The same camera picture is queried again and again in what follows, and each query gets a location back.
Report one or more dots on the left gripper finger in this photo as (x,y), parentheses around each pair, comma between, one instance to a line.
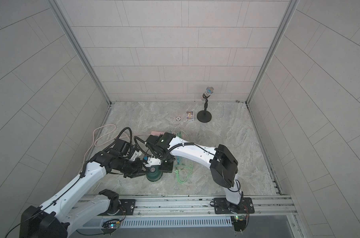
(134,174)
(141,167)

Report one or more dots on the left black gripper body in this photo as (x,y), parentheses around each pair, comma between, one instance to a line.
(130,166)

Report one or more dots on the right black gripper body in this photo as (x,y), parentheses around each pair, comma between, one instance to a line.
(166,164)

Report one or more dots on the green cordless meat grinder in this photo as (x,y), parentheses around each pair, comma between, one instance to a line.
(154,174)

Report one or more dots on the pink power strip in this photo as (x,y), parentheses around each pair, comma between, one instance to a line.
(156,133)

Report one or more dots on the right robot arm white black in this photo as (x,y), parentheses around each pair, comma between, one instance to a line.
(161,151)

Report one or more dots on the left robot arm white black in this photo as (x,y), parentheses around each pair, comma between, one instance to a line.
(56,217)

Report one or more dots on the small playing card box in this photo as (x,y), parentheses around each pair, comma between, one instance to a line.
(189,116)

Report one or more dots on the left controller board green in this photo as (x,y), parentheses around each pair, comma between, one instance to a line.
(110,226)

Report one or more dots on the black microphone stand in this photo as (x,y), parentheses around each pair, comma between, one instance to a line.
(204,116)

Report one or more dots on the silver microphone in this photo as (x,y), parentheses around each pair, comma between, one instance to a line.
(208,92)

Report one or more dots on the right controller board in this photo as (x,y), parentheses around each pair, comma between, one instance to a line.
(239,223)

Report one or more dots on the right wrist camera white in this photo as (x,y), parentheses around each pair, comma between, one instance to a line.
(151,161)

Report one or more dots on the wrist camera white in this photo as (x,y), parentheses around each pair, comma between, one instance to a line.
(136,155)
(151,161)

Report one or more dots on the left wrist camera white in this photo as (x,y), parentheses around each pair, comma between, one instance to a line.
(136,155)

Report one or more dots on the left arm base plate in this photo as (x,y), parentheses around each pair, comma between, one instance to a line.
(125,207)

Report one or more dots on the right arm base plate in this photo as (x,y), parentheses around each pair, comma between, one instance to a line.
(222,206)

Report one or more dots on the aluminium rail frame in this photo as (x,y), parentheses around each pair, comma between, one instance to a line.
(174,206)

